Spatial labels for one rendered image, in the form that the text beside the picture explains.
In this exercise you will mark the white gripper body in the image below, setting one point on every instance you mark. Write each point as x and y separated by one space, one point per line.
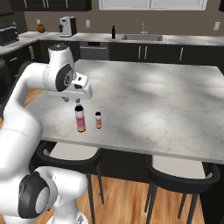
80 92

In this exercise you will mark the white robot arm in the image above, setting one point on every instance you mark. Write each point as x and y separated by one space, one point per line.
17 137

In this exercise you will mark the large pink and orange bottle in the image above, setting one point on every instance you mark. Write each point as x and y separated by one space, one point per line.
80 119

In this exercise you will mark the small pink and orange bottle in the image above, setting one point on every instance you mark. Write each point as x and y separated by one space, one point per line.
98 120

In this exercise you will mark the large dark bottle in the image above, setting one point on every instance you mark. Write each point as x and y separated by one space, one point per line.
113 32

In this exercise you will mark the steel sink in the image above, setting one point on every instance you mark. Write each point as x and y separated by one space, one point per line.
141 38

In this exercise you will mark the grey dishwasher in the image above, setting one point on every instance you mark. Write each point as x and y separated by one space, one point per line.
94 51

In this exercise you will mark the black stool with white seat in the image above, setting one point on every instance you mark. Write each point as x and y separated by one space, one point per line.
73 156
178 175

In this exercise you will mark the dark corner base cupboards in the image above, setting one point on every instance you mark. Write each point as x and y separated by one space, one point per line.
20 58

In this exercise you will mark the white and black coffee machine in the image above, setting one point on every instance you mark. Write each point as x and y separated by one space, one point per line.
68 26

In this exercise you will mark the plant in orange pot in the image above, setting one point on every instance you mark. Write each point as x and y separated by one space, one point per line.
41 28

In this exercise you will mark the black toaster oven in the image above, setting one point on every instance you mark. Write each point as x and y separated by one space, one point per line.
8 35

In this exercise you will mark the silver tap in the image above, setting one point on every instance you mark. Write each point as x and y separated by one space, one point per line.
143 29

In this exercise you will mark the white window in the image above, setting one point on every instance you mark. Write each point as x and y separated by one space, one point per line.
151 4

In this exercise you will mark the white wall socket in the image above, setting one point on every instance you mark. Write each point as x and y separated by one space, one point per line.
87 23
38 21
216 26

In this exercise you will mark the dark wall cupboards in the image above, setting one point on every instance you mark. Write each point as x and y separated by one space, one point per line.
52 4

